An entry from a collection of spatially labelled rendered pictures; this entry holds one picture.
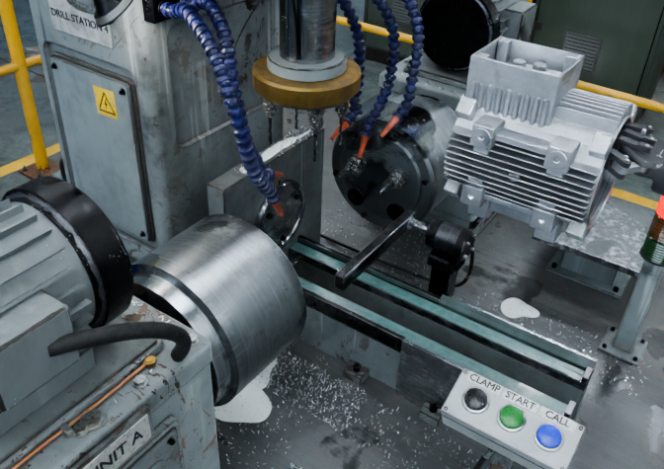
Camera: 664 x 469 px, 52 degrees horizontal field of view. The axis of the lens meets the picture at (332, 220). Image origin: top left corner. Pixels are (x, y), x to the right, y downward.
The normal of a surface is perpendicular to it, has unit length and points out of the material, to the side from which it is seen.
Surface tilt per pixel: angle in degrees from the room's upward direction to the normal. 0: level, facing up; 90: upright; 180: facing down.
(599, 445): 0
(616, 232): 0
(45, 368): 90
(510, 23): 90
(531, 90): 89
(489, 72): 89
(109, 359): 0
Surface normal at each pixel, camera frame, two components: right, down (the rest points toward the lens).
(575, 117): -0.56, 0.41
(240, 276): 0.51, -0.47
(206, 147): 0.82, 0.35
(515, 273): 0.04, -0.82
